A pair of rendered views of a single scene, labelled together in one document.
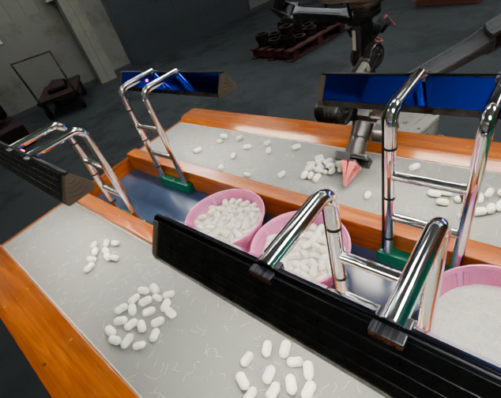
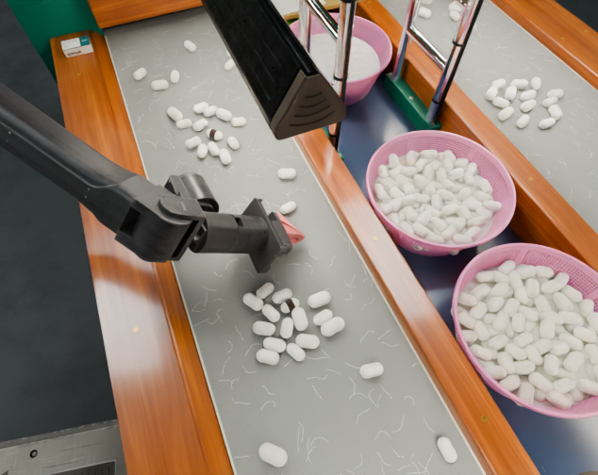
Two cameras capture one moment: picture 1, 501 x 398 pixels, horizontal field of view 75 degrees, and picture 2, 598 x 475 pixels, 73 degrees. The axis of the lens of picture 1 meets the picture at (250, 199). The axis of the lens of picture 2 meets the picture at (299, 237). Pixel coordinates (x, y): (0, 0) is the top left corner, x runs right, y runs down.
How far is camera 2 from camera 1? 1.12 m
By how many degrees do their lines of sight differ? 82
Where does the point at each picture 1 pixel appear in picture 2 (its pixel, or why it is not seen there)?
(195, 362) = not seen: outside the picture
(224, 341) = (568, 152)
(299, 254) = (438, 190)
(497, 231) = (237, 98)
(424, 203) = (245, 158)
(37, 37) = not seen: outside the picture
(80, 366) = not seen: outside the picture
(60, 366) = not seen: outside the picture
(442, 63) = (19, 103)
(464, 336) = (357, 66)
